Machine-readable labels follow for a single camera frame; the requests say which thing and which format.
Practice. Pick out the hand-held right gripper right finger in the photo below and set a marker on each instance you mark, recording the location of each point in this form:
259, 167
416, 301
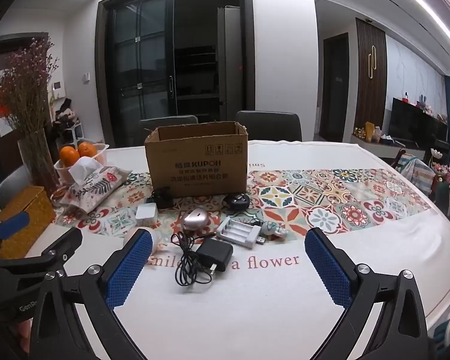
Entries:
328, 270

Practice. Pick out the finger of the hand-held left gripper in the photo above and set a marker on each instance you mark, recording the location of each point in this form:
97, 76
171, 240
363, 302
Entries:
13, 225
60, 240

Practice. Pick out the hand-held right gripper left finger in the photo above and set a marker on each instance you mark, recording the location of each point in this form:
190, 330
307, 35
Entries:
129, 270

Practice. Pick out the small black clip gadget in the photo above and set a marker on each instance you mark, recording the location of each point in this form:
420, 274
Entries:
160, 199

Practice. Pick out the brown cardboard box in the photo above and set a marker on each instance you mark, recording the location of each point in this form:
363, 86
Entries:
195, 165

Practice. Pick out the person's left hand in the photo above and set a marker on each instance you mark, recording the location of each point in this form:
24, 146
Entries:
22, 335

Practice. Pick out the yellow woven storage box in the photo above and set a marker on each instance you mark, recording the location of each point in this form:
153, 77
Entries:
26, 217

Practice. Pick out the grey chair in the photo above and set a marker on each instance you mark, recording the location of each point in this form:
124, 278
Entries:
11, 187

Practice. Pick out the pale pink round gadget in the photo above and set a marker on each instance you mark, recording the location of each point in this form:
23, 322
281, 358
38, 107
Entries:
157, 238

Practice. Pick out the white cube charger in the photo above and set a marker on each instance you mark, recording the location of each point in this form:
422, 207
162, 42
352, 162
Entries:
147, 215

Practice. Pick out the white patterned tablecloth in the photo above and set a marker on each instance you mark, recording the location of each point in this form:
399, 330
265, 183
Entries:
270, 288

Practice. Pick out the floral fabric tissue pouch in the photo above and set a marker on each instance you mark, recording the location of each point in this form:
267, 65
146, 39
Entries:
97, 185

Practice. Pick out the small grey toy figure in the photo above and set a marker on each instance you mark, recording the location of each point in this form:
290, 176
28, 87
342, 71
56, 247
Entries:
273, 229

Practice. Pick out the clear glass vase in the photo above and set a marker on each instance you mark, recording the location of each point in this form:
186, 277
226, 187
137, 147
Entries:
37, 161

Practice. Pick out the white plastic fruit basket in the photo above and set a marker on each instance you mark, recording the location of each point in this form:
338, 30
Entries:
62, 170

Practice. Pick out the silver rounded gadget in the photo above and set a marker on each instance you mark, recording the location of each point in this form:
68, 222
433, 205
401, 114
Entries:
195, 219

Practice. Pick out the orange fruit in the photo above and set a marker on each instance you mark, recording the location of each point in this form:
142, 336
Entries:
68, 155
87, 149

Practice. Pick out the white battery charger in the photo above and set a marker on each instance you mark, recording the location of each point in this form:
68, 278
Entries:
236, 232

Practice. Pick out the white rack with plush toys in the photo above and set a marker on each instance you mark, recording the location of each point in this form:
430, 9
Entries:
69, 123

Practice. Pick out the chair with striped cloth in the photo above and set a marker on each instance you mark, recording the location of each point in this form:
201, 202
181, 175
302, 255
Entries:
416, 172

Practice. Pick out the dried purple flower bouquet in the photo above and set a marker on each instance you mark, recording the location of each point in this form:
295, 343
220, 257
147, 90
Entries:
26, 86

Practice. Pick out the small yellow box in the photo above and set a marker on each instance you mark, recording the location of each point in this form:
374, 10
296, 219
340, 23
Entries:
369, 129

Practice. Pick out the dark dining chair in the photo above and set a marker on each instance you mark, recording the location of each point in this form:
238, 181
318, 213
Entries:
269, 125
165, 127

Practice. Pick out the black television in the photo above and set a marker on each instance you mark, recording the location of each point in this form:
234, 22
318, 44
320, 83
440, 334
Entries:
416, 123

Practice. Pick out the dark wooden slat panel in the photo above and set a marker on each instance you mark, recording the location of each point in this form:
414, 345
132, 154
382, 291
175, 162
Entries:
363, 93

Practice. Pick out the dark interior door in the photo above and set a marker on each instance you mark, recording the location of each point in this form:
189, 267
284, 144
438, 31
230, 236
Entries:
335, 82

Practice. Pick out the dark framed sliding glass door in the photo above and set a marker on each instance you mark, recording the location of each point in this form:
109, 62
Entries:
142, 63

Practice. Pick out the grey refrigerator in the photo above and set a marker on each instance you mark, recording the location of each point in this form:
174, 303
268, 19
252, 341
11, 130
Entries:
228, 63

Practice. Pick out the ceiling light strip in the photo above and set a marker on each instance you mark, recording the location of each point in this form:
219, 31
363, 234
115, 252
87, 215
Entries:
427, 3

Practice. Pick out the white wall intercom panel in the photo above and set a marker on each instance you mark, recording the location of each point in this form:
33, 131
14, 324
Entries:
58, 86

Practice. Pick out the white wall switch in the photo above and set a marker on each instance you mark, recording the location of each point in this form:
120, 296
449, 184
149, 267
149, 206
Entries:
85, 78

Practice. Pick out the gold clip wall ornament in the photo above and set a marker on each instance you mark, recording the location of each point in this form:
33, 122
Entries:
373, 60

